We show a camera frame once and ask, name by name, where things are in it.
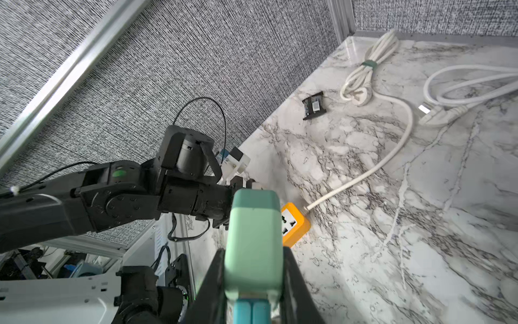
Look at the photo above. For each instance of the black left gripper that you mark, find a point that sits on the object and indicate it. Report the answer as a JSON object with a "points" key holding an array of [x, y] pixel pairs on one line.
{"points": [[203, 201]]}

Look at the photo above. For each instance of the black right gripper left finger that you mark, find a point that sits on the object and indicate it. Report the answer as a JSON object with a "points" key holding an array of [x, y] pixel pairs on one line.
{"points": [[210, 303]]}

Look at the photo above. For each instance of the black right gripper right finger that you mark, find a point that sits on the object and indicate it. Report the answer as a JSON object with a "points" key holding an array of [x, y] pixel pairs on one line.
{"points": [[296, 303]]}

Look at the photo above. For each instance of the green usb wall adapter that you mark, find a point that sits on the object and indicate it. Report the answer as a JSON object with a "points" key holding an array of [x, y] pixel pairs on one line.
{"points": [[253, 265]]}

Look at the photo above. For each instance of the orange power strip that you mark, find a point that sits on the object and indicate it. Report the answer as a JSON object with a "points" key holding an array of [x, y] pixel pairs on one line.
{"points": [[294, 225]]}

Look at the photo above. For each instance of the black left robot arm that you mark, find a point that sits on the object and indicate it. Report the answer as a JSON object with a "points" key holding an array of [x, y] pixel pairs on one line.
{"points": [[184, 178]]}

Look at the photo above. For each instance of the small black packet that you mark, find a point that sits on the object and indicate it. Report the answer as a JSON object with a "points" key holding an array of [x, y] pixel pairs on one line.
{"points": [[313, 106]]}

